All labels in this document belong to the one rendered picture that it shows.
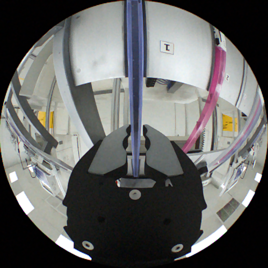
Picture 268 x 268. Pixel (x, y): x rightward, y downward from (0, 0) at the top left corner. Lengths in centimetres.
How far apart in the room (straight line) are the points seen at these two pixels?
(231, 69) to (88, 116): 26
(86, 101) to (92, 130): 5
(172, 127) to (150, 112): 61
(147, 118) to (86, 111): 182
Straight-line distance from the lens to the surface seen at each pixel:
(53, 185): 125
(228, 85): 18
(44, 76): 104
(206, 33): 15
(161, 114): 201
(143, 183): 36
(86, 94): 15
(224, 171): 161
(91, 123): 16
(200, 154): 30
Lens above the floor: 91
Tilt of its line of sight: 4 degrees up
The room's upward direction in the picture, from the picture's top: 179 degrees counter-clockwise
